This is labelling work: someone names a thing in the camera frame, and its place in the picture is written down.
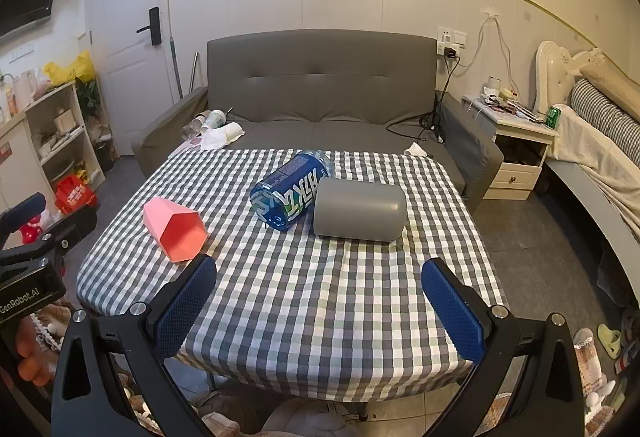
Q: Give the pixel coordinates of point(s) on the cream nightstand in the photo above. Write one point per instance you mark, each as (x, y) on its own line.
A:
(520, 152)

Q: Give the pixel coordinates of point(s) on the grey cup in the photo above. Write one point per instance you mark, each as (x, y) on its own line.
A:
(357, 214)

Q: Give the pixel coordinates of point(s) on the blue labelled plastic bottle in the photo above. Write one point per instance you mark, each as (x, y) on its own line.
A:
(292, 192)

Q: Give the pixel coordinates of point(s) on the white shelf cabinet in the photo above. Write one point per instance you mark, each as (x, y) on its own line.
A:
(55, 142)

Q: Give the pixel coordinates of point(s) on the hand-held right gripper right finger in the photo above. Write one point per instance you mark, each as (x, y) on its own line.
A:
(455, 314)

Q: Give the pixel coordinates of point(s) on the metal pole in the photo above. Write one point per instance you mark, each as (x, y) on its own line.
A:
(193, 72)

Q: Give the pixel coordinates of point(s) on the pink fluffy slipper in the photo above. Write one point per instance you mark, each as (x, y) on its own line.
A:
(588, 359)

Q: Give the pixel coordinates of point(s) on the cream bed headboard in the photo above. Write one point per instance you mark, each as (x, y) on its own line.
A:
(552, 67)

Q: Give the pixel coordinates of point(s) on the wall socket panel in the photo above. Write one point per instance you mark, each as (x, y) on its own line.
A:
(451, 38)

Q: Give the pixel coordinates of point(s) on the white mug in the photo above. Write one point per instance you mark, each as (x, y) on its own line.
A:
(495, 83)

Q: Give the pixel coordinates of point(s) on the black charger plug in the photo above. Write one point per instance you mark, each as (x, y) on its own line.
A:
(450, 52)

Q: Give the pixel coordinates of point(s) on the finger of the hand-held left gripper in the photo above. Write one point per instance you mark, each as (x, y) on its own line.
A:
(22, 211)
(67, 229)

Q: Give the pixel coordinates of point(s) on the white crumpled tissue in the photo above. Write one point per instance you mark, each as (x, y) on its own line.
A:
(415, 149)
(215, 140)

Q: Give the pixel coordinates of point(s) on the grey checkered tablecloth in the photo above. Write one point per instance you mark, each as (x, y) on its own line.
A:
(310, 297)

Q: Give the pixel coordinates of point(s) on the red plastic bag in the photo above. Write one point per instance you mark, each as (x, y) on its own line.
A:
(75, 194)

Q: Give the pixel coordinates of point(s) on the red toy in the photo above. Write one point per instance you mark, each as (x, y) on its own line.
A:
(30, 228)

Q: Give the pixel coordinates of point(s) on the checkered pillow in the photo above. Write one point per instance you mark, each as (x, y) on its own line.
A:
(602, 109)

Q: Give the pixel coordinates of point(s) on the yellow plastic bag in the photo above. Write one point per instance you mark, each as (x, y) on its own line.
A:
(70, 69)

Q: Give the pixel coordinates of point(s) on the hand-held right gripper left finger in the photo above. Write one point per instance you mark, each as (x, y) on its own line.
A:
(182, 314)

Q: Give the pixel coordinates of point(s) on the person's left hand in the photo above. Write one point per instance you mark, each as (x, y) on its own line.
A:
(31, 359)

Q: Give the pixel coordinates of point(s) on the white and green paper cup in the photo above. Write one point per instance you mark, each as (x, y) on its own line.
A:
(216, 119)

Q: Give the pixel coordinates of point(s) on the white jug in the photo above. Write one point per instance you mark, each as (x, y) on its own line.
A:
(25, 89)

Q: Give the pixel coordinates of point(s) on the beige pillow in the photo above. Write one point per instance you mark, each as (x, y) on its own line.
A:
(612, 79)

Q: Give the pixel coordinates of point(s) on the clear plastic bottle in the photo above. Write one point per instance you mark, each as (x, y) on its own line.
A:
(192, 127)

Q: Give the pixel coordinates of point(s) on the beige blanket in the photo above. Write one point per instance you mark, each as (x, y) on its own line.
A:
(595, 157)

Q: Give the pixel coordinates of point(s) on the grey sofa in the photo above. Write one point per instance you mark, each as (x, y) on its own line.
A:
(320, 87)

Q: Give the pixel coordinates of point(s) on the green can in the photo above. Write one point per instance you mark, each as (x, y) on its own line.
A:
(553, 118)

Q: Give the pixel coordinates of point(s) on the pink hexagonal cup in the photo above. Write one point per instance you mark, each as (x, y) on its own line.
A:
(175, 232)

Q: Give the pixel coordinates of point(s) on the white door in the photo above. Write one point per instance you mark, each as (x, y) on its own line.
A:
(125, 87)

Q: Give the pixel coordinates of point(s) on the green slipper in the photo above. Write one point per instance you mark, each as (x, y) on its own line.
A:
(610, 341)

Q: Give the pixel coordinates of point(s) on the grey bed frame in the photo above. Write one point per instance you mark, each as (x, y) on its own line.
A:
(585, 202)

